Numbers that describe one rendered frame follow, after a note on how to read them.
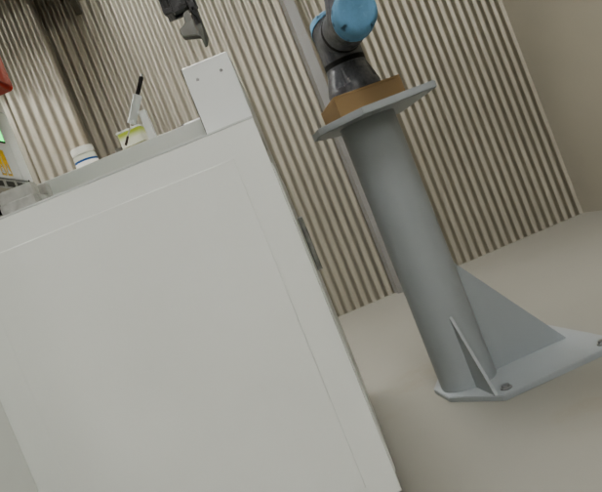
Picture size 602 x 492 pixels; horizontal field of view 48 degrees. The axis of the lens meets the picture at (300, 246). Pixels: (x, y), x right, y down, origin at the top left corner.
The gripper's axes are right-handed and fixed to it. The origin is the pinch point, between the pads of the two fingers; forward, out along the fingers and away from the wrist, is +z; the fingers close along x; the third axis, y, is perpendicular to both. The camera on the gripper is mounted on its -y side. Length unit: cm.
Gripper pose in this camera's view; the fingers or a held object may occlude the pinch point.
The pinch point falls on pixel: (207, 40)
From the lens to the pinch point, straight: 176.7
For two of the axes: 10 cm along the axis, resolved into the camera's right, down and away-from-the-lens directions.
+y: -9.3, 3.7, 0.2
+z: 3.7, 9.3, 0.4
